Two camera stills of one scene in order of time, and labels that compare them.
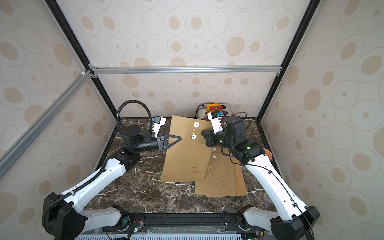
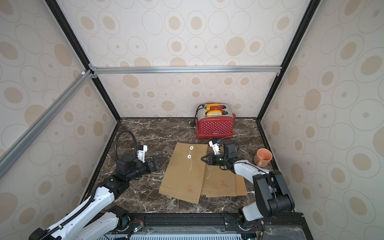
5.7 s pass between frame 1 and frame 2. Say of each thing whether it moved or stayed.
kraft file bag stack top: stayed
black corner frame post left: stayed
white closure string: moved
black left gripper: moved
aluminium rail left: stayed
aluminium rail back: stayed
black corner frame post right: stayed
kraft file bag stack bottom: stayed
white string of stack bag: stayed
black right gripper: moved
